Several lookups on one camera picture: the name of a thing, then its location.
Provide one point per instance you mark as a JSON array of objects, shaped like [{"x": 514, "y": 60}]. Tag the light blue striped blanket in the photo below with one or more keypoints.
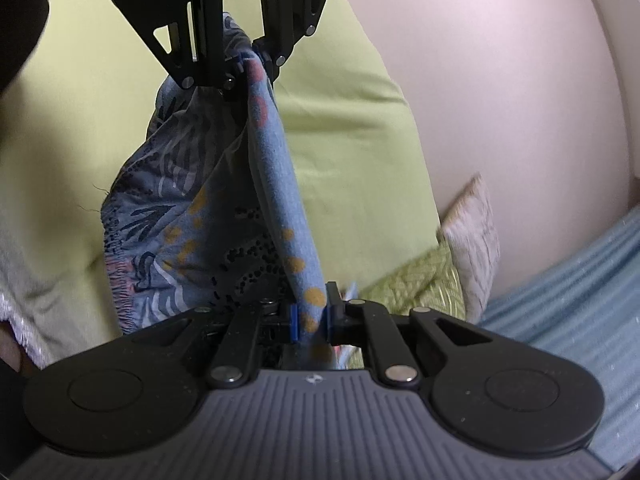
[{"x": 586, "y": 310}]

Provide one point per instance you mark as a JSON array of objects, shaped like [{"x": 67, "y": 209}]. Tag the green quilted cushion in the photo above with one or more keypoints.
[{"x": 430, "y": 280}]

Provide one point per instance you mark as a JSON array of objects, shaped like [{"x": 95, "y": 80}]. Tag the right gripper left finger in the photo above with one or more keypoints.
[{"x": 225, "y": 348}]

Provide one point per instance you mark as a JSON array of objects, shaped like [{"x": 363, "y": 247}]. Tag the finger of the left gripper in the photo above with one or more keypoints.
[
  {"x": 284, "y": 23},
  {"x": 196, "y": 34}
]

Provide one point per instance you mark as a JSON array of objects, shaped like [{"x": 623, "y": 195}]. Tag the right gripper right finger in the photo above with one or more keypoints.
[{"x": 391, "y": 345}]

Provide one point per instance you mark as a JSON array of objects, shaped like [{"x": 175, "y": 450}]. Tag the beige quilted cushion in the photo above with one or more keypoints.
[{"x": 469, "y": 229}]

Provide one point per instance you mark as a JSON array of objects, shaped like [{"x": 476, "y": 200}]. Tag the blue patterned cloth garment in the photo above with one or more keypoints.
[{"x": 207, "y": 212}]

